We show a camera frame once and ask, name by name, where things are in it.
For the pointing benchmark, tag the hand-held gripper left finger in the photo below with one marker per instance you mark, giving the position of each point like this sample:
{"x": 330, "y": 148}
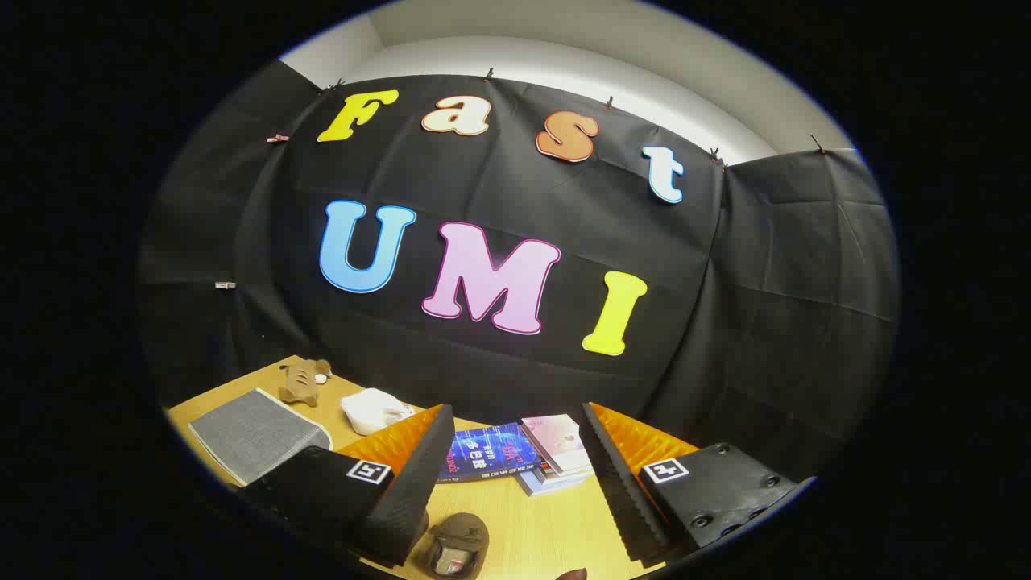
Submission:
{"x": 419, "y": 491}

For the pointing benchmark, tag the pink cover book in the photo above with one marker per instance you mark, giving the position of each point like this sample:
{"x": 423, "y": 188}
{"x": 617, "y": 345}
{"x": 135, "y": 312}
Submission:
{"x": 560, "y": 441}

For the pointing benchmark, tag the brown striped plush toy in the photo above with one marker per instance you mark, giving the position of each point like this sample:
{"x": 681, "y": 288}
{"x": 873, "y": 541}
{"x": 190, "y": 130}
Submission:
{"x": 302, "y": 385}

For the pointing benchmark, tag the light blue book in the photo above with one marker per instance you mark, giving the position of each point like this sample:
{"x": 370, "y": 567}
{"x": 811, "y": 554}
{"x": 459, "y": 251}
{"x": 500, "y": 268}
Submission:
{"x": 548, "y": 486}

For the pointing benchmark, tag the grey fabric storage box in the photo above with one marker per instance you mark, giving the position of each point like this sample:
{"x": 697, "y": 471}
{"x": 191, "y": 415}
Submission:
{"x": 250, "y": 435}

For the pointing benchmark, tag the white plush toy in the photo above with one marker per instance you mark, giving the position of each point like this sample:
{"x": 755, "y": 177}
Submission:
{"x": 370, "y": 409}

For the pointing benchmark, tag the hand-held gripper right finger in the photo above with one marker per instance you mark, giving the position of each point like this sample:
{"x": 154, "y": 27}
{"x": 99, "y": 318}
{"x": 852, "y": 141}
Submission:
{"x": 620, "y": 499}

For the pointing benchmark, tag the dark blue book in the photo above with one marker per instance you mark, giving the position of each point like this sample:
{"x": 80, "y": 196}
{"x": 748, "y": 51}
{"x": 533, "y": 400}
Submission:
{"x": 491, "y": 455}

